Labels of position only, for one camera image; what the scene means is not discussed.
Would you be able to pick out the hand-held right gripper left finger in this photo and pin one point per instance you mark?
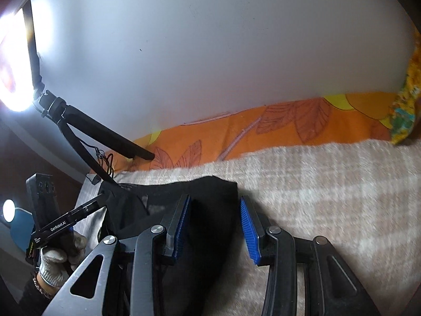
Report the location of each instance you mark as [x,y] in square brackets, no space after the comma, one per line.
[182,223]

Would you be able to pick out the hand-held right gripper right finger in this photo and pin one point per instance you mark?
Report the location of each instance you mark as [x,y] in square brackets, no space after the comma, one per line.
[248,230]

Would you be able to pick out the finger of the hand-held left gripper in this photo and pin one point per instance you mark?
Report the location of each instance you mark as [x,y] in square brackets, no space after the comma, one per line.
[88,206]

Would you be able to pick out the black t-shirt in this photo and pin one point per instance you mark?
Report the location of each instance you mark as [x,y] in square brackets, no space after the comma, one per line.
[210,210]

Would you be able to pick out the person's left forearm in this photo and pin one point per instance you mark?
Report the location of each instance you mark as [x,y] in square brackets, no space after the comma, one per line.
[36,299]

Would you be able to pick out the person's left hand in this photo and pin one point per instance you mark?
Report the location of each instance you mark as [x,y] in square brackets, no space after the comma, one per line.
[52,263]

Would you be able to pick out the blue plastic object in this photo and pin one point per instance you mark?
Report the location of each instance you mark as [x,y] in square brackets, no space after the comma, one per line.
[23,220]

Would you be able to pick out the black tripod stand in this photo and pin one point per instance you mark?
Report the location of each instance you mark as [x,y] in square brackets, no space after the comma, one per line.
[98,128]

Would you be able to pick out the beige plaid blanket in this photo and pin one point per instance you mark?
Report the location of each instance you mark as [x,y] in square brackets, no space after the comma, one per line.
[329,187]

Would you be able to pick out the orange leaf print bed sheet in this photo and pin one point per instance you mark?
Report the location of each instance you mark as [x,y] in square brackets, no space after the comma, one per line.
[279,121]

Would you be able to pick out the yellow patterned cloth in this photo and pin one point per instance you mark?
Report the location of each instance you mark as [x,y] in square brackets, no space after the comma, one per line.
[408,112]

